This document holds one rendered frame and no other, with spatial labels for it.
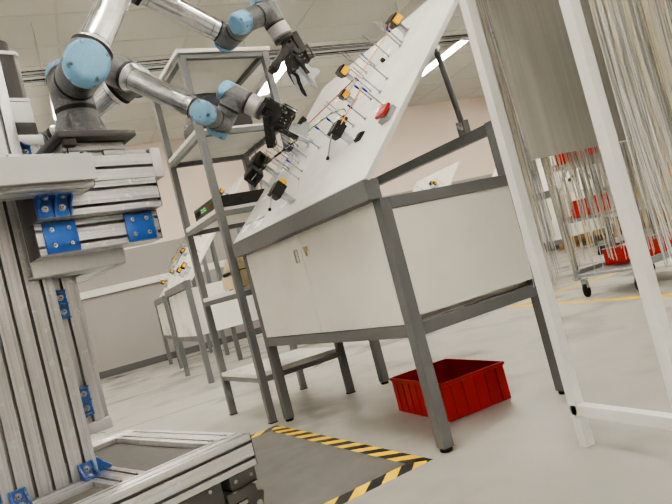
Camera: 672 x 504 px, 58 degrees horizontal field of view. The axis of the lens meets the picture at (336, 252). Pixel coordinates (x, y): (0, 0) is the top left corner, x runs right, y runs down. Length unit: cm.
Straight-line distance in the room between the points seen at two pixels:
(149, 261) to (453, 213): 782
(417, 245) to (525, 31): 69
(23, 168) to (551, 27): 149
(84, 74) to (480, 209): 129
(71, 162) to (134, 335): 785
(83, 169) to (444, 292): 111
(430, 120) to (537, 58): 995
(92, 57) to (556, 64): 130
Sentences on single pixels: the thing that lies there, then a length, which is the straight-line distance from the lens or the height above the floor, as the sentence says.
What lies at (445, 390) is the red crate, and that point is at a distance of 223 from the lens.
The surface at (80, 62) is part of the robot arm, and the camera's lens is 180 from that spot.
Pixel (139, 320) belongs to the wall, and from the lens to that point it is 947.
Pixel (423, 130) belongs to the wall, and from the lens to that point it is 1167.
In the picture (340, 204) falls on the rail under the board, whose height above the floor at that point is 82.
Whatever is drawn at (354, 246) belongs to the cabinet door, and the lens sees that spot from 203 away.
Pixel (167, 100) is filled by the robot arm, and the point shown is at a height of 129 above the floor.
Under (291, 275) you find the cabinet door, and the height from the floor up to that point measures 65.
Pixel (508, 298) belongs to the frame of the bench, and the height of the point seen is 38.
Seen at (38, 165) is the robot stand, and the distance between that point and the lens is 166.
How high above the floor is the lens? 61
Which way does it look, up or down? 2 degrees up
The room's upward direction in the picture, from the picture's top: 14 degrees counter-clockwise
